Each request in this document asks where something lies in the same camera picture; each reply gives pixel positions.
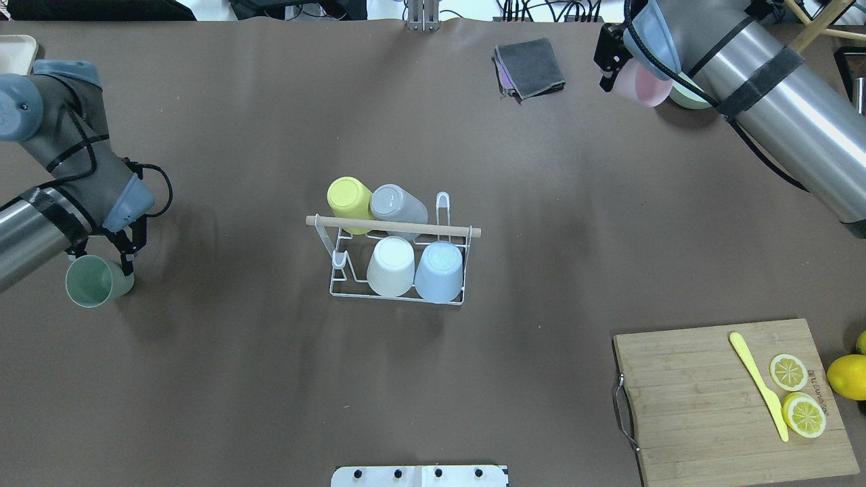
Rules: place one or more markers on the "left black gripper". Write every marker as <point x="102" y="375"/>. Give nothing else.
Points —
<point x="128" y="251"/>

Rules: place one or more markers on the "mint green cup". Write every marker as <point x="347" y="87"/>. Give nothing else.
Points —
<point x="92" y="281"/>

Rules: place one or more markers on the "pink cup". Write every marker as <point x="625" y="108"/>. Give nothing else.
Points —
<point x="636" y="83"/>

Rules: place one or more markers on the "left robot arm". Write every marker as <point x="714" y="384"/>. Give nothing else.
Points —
<point x="57" y="114"/>

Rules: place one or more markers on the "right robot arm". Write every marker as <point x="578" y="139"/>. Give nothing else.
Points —
<point x="761" y="87"/>

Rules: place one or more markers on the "yellow cup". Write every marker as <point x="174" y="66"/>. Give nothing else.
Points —
<point x="350" y="198"/>

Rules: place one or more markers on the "white cup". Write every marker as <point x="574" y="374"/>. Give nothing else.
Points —
<point x="391" y="270"/>

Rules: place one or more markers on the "grey cup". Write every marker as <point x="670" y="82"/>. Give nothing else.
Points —
<point x="391" y="202"/>

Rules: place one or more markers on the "light blue cup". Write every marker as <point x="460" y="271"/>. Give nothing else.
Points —
<point x="439" y="275"/>

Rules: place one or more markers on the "white rabbit tray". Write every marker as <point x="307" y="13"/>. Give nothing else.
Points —
<point x="18" y="53"/>

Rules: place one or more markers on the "purple cloth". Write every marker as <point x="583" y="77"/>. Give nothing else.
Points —
<point x="506" y="85"/>

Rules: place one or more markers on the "grey cloth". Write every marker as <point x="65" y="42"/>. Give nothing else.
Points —
<point x="532" y="66"/>

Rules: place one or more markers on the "mint green bowl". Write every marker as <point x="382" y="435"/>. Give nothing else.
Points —
<point x="686" y="98"/>

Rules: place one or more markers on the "bamboo cutting board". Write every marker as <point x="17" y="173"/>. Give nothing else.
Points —
<point x="698" y="419"/>

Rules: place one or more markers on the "yellow plastic knife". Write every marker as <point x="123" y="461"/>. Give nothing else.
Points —
<point x="773" y="403"/>

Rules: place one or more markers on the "lemon half slice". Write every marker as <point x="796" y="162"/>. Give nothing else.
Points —
<point x="788" y="372"/>
<point x="804" y="415"/>

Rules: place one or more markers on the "yellow lemon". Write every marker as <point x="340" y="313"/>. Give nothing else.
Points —
<point x="846" y="376"/>
<point x="860" y="344"/>

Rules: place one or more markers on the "white wire cup holder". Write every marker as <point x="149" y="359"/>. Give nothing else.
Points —
<point x="350" y="243"/>

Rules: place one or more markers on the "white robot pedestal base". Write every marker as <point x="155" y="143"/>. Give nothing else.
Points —
<point x="421" y="475"/>

